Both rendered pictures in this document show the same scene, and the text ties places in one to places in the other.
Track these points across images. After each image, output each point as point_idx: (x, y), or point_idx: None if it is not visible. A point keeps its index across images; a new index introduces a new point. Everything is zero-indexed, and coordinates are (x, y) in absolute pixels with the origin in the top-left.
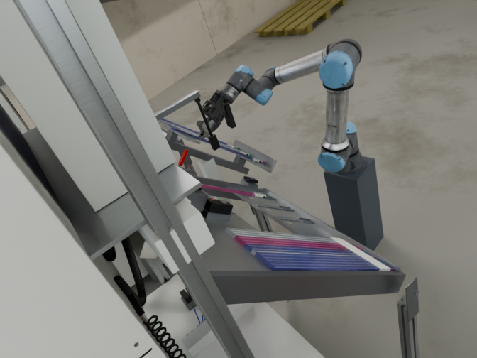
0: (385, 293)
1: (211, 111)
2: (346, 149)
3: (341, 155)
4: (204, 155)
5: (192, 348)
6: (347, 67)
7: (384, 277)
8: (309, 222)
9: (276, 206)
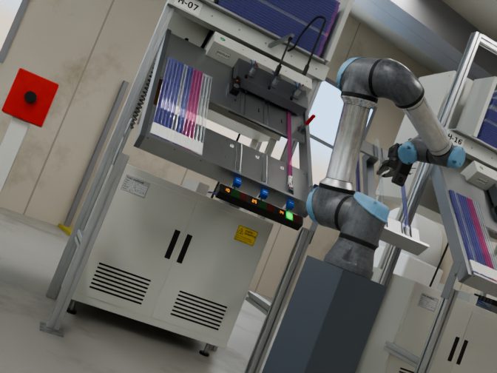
0: (137, 132)
1: (391, 149)
2: (321, 187)
3: (316, 192)
4: (366, 189)
5: (186, 180)
6: (342, 64)
7: (144, 114)
8: (234, 169)
9: (269, 177)
